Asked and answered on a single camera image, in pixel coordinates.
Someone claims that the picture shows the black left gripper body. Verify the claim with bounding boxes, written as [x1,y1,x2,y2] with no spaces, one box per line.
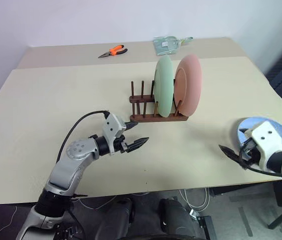
[113,134,132,155]

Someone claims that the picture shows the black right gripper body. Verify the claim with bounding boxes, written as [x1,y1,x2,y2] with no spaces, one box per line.
[239,138,262,170]

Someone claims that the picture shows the wooden dish rack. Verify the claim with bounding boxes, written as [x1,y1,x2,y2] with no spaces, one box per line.
[128,79,190,124]

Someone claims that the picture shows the green plate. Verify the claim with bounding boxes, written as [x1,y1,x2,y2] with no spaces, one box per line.
[153,55,175,119]

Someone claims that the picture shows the pink plate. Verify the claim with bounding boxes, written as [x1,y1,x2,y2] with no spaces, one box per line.
[174,53,204,118]

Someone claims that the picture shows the dark rounded shape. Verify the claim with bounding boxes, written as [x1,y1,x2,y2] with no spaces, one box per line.
[93,196,135,240]
[157,196,202,240]

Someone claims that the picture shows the orange black pliers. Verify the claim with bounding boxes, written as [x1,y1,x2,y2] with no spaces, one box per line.
[97,44,128,60]

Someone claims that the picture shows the clear plastic bag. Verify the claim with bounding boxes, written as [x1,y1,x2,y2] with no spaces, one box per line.
[152,35,195,56]

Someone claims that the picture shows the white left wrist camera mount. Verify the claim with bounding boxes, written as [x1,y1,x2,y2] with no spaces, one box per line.
[102,112,127,156]

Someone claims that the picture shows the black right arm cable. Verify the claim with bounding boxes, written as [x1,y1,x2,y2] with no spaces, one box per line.
[240,148,282,180]

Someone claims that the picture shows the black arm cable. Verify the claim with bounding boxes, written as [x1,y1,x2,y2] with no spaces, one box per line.
[57,110,110,163]
[240,148,282,180]

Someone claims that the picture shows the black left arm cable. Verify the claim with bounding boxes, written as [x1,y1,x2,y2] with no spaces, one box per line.
[57,110,110,163]

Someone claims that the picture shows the white cables under table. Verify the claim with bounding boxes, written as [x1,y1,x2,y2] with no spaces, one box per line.
[179,187,210,209]

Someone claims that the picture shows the black metal bracket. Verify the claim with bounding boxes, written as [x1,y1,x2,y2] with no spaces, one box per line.
[189,209,219,240]

